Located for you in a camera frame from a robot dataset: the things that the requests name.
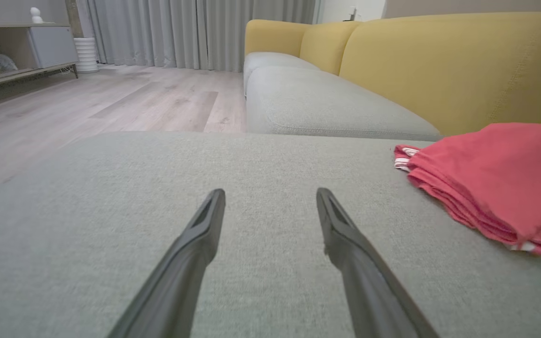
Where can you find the small yellow sofa backrest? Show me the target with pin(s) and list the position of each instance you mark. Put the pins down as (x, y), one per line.
(327, 47)

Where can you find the yellow sofa end backrest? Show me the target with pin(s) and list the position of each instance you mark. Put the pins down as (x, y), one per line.
(273, 36)

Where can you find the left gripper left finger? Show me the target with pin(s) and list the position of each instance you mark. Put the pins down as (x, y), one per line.
(181, 272)

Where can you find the red shorts with white stripes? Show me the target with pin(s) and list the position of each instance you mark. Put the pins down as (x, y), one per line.
(496, 178)

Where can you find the grey curtain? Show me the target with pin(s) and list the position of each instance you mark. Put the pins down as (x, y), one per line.
(181, 30)

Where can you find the low open shelf cabinet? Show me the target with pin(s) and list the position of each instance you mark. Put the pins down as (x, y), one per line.
(50, 47)

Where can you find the large yellow sofa backrest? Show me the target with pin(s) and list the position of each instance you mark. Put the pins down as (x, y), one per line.
(453, 70)

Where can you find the large grey ottoman cushion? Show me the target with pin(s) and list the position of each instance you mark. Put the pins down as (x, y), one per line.
(111, 211)

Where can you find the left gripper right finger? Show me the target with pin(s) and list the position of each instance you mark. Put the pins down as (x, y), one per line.
(369, 286)

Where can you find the small grey sofa seat cushion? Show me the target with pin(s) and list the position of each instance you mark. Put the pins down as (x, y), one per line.
(270, 60)

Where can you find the white figurine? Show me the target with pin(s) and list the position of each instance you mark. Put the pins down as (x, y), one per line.
(36, 15)

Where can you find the white ribbed cylinder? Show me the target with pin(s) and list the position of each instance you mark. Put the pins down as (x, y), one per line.
(86, 55)

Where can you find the white door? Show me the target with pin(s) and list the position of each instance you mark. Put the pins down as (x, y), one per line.
(369, 9)

